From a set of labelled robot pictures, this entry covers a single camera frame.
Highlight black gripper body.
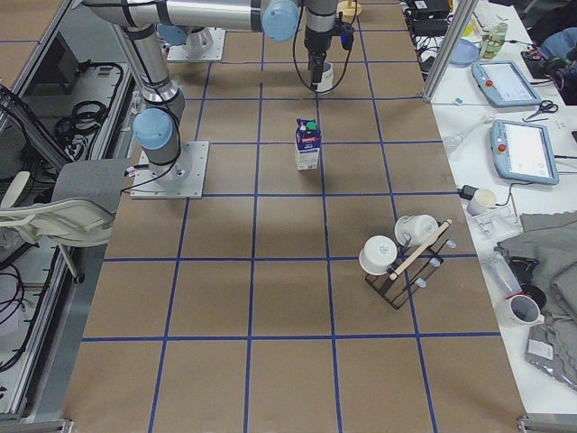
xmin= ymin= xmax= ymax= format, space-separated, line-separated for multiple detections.
xmin=308 ymin=50 xmax=326 ymax=83

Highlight white mug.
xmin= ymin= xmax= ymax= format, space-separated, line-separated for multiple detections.
xmin=508 ymin=294 xmax=545 ymax=327
xmin=395 ymin=215 xmax=438 ymax=246
xmin=359 ymin=235 xmax=398 ymax=276
xmin=315 ymin=62 xmax=334 ymax=94

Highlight blue white milk carton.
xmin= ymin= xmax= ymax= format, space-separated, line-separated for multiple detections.
xmin=295 ymin=118 xmax=322 ymax=170

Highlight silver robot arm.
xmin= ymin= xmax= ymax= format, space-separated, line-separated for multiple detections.
xmin=82 ymin=1 xmax=301 ymax=182
xmin=304 ymin=0 xmax=339 ymax=91

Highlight paper cup on desk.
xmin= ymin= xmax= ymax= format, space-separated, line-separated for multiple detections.
xmin=466 ymin=189 xmax=497 ymax=217

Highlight light blue bowl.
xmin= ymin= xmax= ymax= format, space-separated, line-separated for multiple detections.
xmin=450 ymin=39 xmax=480 ymax=67

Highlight green glass jar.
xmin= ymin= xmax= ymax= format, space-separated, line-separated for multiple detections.
xmin=480 ymin=22 xmax=508 ymax=60

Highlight upper teach pendant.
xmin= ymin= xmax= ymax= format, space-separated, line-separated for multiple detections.
xmin=471 ymin=61 xmax=542 ymax=107

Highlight teach pendant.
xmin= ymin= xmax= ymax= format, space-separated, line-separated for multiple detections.
xmin=471 ymin=61 xmax=542 ymax=107
xmin=490 ymin=119 xmax=559 ymax=185

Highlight white mug on rack front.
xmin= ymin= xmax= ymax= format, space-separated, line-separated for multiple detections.
xmin=359 ymin=235 xmax=398 ymax=276

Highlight lower teach pendant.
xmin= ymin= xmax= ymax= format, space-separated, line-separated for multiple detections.
xmin=490 ymin=119 xmax=559 ymax=185

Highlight black scissors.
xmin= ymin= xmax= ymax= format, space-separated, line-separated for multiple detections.
xmin=522 ymin=99 xmax=559 ymax=122

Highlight white office chair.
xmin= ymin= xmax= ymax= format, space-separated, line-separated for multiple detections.
xmin=1 ymin=158 xmax=131 ymax=283

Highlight grey cloth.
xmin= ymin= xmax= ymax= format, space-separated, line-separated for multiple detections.
xmin=495 ymin=212 xmax=576 ymax=389

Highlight clear plastic bottle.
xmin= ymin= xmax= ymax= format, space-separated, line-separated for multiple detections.
xmin=481 ymin=253 xmax=522 ymax=297

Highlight white mug on desk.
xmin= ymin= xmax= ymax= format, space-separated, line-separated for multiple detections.
xmin=508 ymin=294 xmax=545 ymax=327

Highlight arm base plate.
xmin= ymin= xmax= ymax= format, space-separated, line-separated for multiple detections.
xmin=130 ymin=141 xmax=209 ymax=199
xmin=166 ymin=27 xmax=225 ymax=63

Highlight aluminium frame post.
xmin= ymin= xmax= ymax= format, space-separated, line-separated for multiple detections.
xmin=422 ymin=0 xmax=478 ymax=102

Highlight wooden rack handle rod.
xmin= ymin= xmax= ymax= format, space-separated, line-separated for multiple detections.
xmin=389 ymin=219 xmax=453 ymax=281

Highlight black wire mug rack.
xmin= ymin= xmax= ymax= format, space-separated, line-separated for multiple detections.
xmin=364 ymin=227 xmax=456 ymax=309

